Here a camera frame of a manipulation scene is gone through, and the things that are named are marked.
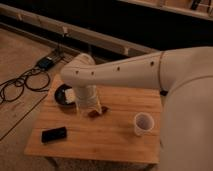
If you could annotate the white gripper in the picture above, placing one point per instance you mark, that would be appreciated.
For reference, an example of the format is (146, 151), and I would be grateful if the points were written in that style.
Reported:
(86, 98)

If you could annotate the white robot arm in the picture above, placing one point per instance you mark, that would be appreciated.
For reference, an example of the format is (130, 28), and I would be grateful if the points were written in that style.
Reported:
(186, 75)

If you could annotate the white object on plate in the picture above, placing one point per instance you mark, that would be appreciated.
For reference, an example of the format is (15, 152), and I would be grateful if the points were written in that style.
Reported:
(69, 95)

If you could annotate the brown sausage-shaped object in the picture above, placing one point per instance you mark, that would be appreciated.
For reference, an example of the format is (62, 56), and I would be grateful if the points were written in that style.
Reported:
(95, 113)

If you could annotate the black round plate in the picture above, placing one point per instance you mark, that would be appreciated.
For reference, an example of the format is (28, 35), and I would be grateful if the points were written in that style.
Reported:
(60, 97)

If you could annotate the wooden table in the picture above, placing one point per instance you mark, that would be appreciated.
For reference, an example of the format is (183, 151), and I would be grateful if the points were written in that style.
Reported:
(107, 137)

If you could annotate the black power adapter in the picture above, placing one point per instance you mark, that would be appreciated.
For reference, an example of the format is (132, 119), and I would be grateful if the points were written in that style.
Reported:
(45, 63)

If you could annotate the black rectangular remote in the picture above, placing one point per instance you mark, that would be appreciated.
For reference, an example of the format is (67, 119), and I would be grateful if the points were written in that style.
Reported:
(53, 134)

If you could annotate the white plastic cup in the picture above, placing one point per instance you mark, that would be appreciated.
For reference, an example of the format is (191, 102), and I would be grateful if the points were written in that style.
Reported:
(143, 123)

